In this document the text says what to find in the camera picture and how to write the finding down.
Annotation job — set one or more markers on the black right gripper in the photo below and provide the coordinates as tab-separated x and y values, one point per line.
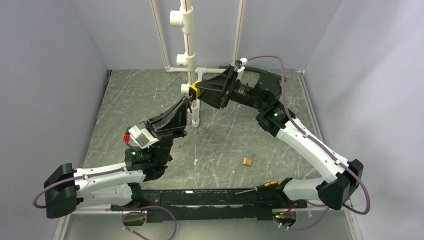
212	93

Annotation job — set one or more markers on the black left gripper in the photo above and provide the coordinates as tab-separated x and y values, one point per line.
171	124

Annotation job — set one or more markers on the yellow black padlock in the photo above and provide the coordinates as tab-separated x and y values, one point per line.
193	91

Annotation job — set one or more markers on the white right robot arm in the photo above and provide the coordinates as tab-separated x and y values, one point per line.
339	176

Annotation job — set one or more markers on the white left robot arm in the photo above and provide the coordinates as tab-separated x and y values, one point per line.
148	152

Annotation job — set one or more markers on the brass padlock open shackle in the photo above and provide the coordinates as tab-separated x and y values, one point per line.
249	161

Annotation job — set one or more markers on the yellow black screwdriver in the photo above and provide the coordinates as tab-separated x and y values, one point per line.
268	186

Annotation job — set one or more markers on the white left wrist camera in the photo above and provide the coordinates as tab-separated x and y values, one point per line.
136	138

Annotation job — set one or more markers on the white PVC pipe frame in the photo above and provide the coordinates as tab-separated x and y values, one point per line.
184	18

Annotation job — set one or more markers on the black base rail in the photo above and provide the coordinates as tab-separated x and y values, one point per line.
209	204

